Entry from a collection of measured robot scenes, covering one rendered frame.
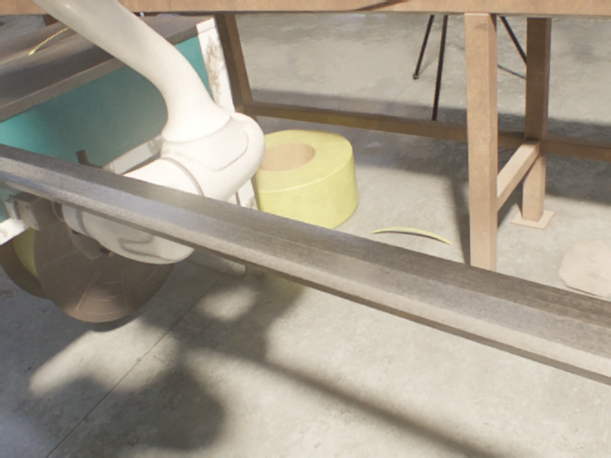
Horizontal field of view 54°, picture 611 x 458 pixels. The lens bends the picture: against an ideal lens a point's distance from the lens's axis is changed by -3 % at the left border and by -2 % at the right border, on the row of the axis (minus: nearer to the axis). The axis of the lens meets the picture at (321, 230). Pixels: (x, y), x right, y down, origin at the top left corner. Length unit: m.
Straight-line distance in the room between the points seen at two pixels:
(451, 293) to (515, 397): 0.96
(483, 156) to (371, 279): 0.94
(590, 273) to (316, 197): 0.79
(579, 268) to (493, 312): 1.28
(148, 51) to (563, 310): 0.59
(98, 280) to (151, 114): 0.48
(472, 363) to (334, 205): 0.71
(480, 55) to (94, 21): 0.78
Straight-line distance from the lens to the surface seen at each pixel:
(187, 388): 1.51
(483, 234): 1.47
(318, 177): 1.83
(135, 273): 1.69
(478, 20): 1.27
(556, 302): 0.41
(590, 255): 1.72
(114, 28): 0.78
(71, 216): 0.90
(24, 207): 0.97
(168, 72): 0.83
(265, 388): 1.44
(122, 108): 1.32
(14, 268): 1.72
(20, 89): 1.27
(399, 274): 0.44
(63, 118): 1.25
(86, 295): 1.61
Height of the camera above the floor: 1.02
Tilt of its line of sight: 32 degrees down
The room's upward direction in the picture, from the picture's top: 10 degrees counter-clockwise
